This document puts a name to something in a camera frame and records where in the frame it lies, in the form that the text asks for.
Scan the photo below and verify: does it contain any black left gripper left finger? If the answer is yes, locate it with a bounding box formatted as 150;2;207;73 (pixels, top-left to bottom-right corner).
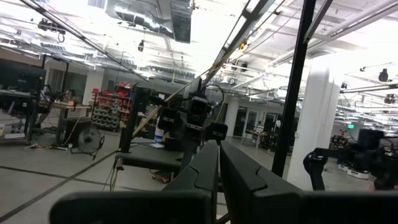
49;139;220;224

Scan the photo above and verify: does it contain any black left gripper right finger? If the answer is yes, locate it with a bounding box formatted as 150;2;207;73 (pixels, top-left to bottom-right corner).
220;140;398;224

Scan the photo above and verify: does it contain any black equipment cart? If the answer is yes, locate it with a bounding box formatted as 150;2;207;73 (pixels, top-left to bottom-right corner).
114;83;187;174

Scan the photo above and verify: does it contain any white blue container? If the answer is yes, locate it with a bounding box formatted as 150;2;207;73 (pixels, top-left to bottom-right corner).
154;116;165;144

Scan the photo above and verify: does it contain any black curved stand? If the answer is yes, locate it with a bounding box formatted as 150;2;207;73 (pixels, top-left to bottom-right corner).
303;147;329;191

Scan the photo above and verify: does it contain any white building column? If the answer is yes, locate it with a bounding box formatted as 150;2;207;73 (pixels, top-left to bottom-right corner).
285;55;343;191

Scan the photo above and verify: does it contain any black floor fan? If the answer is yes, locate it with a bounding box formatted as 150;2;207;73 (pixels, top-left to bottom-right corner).
70;125;106;161

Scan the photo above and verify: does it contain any red parts bin shelf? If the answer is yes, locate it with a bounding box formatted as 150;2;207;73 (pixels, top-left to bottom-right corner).
91;82;133;131

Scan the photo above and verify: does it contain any black background machine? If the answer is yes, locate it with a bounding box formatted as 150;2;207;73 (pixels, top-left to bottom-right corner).
354;128;398;190

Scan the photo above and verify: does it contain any wooden workbench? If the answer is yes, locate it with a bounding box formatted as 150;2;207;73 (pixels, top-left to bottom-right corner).
37;99;93;147

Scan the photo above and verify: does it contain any black monitor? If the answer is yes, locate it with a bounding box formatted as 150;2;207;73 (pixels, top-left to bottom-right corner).
0;58;47;94

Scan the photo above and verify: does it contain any black metal rig frame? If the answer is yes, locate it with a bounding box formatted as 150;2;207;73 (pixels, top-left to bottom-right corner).
18;0;398;179

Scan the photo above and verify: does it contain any silver ceiling duct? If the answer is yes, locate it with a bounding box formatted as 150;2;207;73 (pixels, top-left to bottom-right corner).
105;0;192;44

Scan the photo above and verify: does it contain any black ceiling camera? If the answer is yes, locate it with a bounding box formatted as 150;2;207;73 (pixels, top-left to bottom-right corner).
37;17;67;43

